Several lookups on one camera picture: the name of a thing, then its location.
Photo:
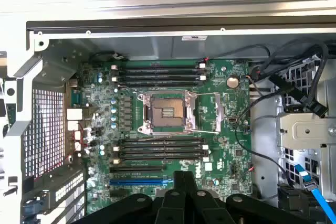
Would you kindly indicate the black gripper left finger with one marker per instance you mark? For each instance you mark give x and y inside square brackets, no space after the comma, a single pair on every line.
[170,208]

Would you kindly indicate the round coin battery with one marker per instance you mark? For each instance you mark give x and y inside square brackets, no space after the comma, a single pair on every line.
[232,81]

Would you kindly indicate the metal disk bay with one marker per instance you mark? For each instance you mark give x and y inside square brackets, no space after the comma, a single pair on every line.
[307,129]

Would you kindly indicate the CPU socket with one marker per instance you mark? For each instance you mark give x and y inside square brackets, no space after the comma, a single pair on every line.
[165,111]

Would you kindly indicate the thin metal locking lever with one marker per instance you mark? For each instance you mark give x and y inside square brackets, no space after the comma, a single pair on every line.
[162,136]
[131,90]

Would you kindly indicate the blue expansion slot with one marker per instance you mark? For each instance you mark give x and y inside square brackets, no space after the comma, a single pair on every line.
[136,182]

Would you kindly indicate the short black expansion slot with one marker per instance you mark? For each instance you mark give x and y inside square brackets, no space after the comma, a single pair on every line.
[118,194]

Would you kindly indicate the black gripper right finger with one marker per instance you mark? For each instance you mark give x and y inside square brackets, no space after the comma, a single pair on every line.
[202,208]

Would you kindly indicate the grey metal PC case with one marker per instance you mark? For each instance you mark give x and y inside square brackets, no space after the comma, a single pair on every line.
[157,48]

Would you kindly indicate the long black expansion slot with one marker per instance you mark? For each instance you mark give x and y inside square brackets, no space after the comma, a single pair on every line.
[136,169]

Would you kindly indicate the silver socket cover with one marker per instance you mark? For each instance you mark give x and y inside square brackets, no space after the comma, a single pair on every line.
[219,113]

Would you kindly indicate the green motherboard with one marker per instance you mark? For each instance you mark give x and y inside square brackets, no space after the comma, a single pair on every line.
[225,129]

